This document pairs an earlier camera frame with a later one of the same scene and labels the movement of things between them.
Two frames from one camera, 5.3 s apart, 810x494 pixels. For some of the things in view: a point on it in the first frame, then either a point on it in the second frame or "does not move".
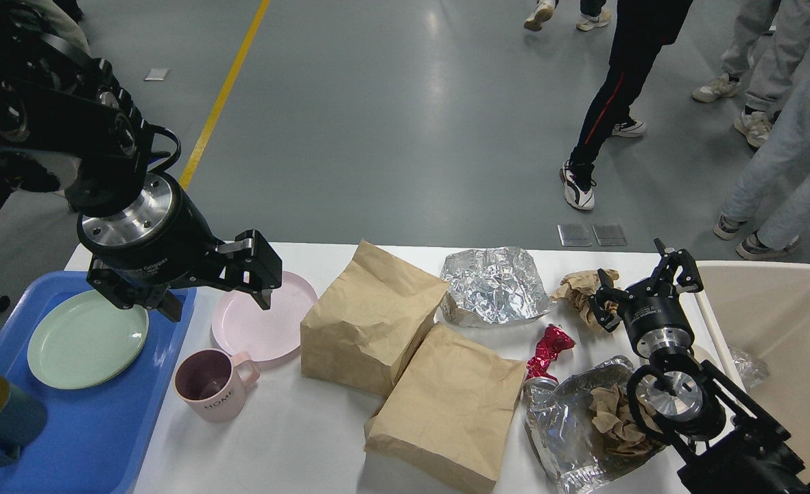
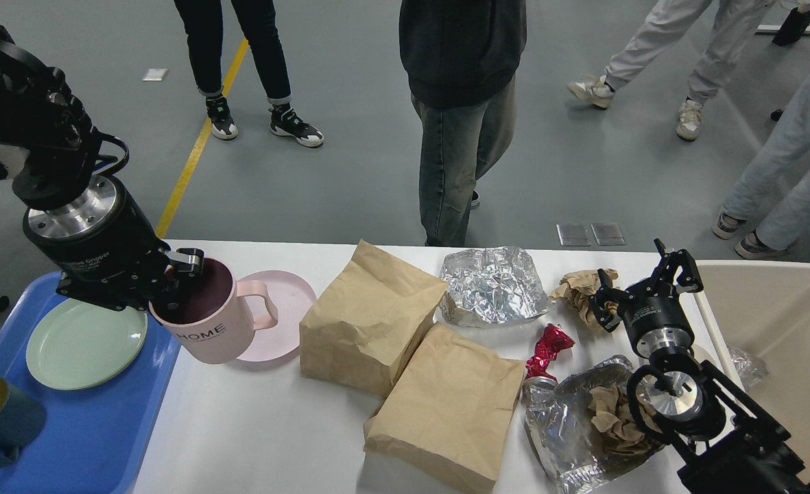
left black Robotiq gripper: [149, 232] to [103, 246]
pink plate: [241, 324] does not move
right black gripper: [654, 314] does not move
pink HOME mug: [214, 383] to [214, 322]
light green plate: [84, 339] does not move
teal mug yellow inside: [1, 418] does not move
